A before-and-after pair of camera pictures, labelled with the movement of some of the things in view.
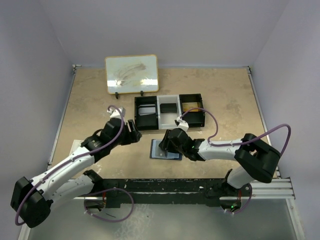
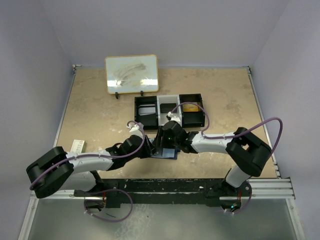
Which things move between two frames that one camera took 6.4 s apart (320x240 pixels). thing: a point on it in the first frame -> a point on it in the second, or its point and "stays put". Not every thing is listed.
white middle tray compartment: [166, 120] stays put
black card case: [168, 107] stays put
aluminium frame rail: [280, 188] stays put
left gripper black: [133, 136] -> [149, 149]
